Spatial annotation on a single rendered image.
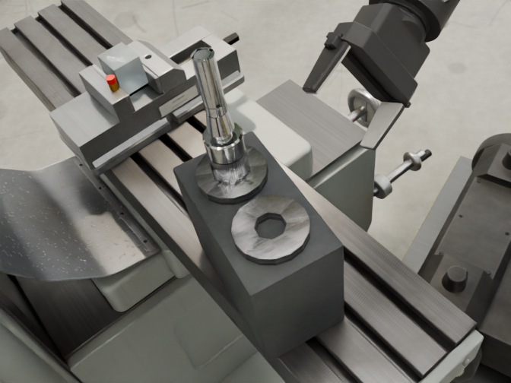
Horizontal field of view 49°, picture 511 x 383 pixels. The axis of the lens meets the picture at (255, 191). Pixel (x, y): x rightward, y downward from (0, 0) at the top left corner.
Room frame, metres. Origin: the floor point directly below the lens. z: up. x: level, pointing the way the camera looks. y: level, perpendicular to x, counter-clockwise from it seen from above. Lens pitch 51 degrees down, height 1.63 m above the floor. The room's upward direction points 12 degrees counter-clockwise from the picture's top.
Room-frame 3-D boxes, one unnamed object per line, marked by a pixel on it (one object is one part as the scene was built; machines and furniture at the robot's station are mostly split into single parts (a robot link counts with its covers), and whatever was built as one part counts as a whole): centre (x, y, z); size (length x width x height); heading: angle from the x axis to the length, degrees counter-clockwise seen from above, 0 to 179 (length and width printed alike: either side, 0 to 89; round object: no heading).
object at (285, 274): (0.41, 0.01, 1.02); 0.22 x 0.12 x 0.20; 19
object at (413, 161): (0.90, -0.38, 0.50); 0.22 x 0.06 x 0.06; 120
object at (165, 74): (0.85, 0.14, 1.01); 0.12 x 0.06 x 0.04; 31
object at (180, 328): (0.77, 0.13, 0.42); 0.80 x 0.30 x 0.60; 120
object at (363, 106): (1.01, -0.29, 0.62); 0.16 x 0.12 x 0.12; 120
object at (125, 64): (0.82, 0.19, 1.03); 0.06 x 0.05 x 0.06; 31
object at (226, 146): (0.46, 0.02, 1.18); 0.05 x 0.05 x 0.01
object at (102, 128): (0.84, 0.16, 0.97); 0.35 x 0.15 x 0.11; 121
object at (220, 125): (0.46, 0.02, 1.24); 0.03 x 0.03 x 0.11
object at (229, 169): (0.46, 0.02, 1.14); 0.05 x 0.05 x 0.06
